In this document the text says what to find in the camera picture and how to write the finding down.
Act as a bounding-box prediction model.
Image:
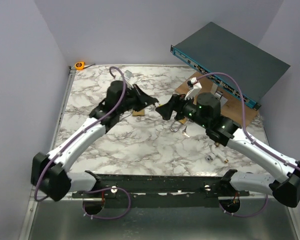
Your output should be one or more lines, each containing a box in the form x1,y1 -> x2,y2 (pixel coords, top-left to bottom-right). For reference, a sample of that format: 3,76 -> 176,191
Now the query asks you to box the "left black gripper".
118,84 -> 158,115

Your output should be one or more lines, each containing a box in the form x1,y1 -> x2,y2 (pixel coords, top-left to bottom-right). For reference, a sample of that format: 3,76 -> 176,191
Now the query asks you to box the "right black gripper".
155,92 -> 210,129

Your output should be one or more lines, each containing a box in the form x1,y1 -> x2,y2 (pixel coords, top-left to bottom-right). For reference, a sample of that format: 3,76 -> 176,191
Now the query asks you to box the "long shackle brass padlock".
169,118 -> 187,133

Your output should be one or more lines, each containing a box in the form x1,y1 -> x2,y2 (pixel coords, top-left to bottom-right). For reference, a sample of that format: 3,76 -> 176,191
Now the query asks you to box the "silver padlock key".
182,127 -> 190,138

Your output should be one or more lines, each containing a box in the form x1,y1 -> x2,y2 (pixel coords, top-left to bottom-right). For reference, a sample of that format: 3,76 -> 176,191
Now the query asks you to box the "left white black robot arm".
30,80 -> 158,202

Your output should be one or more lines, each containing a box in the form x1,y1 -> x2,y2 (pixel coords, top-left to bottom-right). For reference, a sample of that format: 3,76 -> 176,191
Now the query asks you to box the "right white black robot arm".
155,92 -> 300,208

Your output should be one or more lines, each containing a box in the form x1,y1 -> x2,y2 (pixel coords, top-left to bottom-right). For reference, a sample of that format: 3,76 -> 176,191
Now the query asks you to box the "small brass padlock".
132,109 -> 145,117

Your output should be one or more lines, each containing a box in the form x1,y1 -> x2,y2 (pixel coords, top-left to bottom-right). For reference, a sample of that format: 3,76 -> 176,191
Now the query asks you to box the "white tap fitting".
205,148 -> 229,164

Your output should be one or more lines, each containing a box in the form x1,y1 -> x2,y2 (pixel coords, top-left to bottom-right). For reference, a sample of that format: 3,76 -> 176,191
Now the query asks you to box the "wooden board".
174,72 -> 259,127

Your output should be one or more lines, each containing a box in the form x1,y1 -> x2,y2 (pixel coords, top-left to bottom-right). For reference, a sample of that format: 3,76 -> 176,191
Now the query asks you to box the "orange tape measure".
74,61 -> 95,71

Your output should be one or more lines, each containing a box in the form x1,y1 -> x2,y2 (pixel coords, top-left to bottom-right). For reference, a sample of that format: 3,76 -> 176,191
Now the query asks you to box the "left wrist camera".
124,70 -> 135,89

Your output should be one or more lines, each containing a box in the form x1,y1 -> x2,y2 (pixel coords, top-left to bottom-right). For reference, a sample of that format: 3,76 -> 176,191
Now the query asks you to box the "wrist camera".
124,70 -> 135,89
185,77 -> 202,100

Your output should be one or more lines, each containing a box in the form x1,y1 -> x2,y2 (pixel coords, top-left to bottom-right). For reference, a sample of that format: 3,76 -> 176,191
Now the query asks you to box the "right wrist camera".
185,77 -> 202,100

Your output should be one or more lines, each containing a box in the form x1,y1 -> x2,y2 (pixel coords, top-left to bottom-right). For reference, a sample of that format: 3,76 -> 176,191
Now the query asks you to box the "metal switch stand bracket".
210,83 -> 228,108

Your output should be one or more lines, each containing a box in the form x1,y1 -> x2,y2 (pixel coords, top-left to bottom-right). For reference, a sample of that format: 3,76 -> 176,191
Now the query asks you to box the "teal network switch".
170,22 -> 290,111

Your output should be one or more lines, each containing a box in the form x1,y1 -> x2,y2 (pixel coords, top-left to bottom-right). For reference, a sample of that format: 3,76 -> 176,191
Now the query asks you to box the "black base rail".
72,170 -> 249,208

